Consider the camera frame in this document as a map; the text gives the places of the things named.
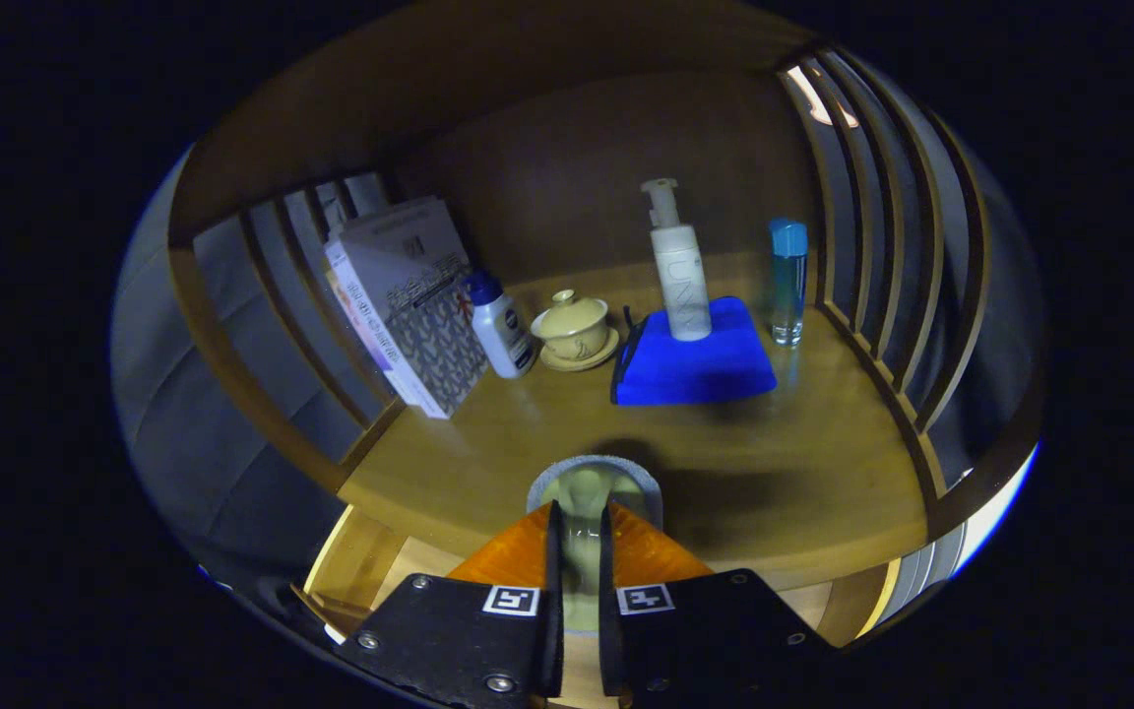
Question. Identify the brown wooden cabinet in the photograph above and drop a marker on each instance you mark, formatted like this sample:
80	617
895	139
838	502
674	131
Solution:
547	167

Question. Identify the wooden drawer with black knob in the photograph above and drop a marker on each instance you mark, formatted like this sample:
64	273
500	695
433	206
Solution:
360	561

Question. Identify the wooden countertop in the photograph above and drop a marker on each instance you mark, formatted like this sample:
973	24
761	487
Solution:
774	473

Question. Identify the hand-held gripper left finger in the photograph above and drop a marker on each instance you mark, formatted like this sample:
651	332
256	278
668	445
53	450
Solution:
555	640

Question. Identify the clear blue bottle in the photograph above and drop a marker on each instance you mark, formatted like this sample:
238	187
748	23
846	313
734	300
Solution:
787	286

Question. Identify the white bottle with blue cap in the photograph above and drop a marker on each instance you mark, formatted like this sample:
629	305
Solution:
503	335

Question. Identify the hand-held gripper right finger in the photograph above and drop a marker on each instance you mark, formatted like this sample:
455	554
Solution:
608	640

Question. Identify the yellow lidded tea bowl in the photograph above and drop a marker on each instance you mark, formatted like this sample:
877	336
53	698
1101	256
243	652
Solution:
575	330

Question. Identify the white pump bottle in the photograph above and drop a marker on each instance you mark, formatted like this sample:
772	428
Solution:
682	286

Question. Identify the blue folded cloth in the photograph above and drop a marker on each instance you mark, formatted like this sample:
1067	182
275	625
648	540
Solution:
695	369

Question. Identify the white patterned book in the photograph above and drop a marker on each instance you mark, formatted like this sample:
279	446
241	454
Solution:
419	286

